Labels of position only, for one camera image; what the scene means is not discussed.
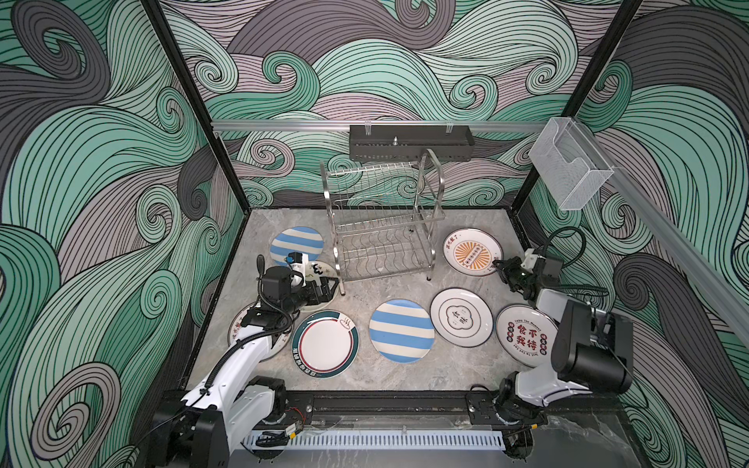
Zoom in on aluminium wall rail right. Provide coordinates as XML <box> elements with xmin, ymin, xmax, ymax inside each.
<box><xmin>583</xmin><ymin>129</ymin><xmax>748</xmax><ymax>342</ymax></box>

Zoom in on white plate black squiggle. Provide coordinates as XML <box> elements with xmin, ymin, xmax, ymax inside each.
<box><xmin>302</xmin><ymin>261</ymin><xmax>339</xmax><ymax>313</ymax></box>

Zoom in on green rimmed white plate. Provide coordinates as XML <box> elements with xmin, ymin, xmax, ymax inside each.
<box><xmin>292</xmin><ymin>310</ymin><xmax>360</xmax><ymax>378</ymax></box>

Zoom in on aluminium wall rail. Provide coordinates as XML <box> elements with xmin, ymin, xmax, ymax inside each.
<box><xmin>211</xmin><ymin>119</ymin><xmax>546</xmax><ymax>134</ymax></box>
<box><xmin>583</xmin><ymin>129</ymin><xmax>748</xmax><ymax>342</ymax></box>

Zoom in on steel wire dish rack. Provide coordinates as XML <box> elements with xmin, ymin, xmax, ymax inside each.
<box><xmin>321</xmin><ymin>148</ymin><xmax>446</xmax><ymax>294</ymax></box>

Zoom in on aluminium wall rail back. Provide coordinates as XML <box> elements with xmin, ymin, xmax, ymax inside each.
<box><xmin>211</xmin><ymin>119</ymin><xmax>546</xmax><ymax>134</ymax></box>

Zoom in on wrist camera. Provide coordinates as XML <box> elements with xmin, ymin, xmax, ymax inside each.
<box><xmin>521</xmin><ymin>249</ymin><xmax>546</xmax><ymax>272</ymax></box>
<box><xmin>286</xmin><ymin>252</ymin><xmax>308</xmax><ymax>286</ymax></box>

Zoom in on black perforated wall shelf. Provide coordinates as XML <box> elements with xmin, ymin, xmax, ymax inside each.
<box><xmin>349</xmin><ymin>126</ymin><xmax>476</xmax><ymax>163</ymax></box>

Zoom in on clear acrylic wall box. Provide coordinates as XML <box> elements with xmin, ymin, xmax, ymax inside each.
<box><xmin>529</xmin><ymin>117</ymin><xmax>614</xmax><ymax>212</ymax></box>

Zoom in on right black corrugated cable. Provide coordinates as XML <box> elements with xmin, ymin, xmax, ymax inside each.
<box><xmin>540</xmin><ymin>225</ymin><xmax>610</xmax><ymax>294</ymax></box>

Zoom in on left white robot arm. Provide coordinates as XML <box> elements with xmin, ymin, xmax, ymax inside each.
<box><xmin>144</xmin><ymin>263</ymin><xmax>341</xmax><ymax>467</ymax></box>

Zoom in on white plate cloud emblem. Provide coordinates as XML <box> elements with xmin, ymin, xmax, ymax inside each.
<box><xmin>429</xmin><ymin>288</ymin><xmax>495</xmax><ymax>348</ymax></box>

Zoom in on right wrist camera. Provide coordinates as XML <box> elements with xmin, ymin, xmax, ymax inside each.
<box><xmin>521</xmin><ymin>249</ymin><xmax>546</xmax><ymax>272</ymax></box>

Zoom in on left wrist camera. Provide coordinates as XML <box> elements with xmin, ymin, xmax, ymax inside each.
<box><xmin>286</xmin><ymin>252</ymin><xmax>308</xmax><ymax>286</ymax></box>

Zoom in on white plate red characters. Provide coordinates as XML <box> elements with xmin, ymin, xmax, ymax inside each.
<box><xmin>495</xmin><ymin>304</ymin><xmax>558</xmax><ymax>368</ymax></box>

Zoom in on blue striped plate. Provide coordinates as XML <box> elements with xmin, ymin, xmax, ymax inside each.
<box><xmin>269</xmin><ymin>226</ymin><xmax>325</xmax><ymax>264</ymax></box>
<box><xmin>369</xmin><ymin>300</ymin><xmax>436</xmax><ymax>364</ymax></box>

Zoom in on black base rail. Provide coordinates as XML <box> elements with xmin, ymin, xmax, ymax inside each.
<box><xmin>157</xmin><ymin>388</ymin><xmax>621</xmax><ymax>417</ymax></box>

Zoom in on white slotted cable duct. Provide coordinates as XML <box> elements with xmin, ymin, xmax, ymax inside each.
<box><xmin>272</xmin><ymin>429</ymin><xmax>505</xmax><ymax>452</ymax></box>

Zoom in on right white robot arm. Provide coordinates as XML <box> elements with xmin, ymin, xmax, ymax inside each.
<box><xmin>493</xmin><ymin>257</ymin><xmax>634</xmax><ymax>425</ymax></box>

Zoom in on orange sun plate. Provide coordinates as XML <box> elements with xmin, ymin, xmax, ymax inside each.
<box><xmin>227</xmin><ymin>306</ymin><xmax>295</xmax><ymax>362</ymax></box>
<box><xmin>443</xmin><ymin>228</ymin><xmax>504</xmax><ymax>277</ymax></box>

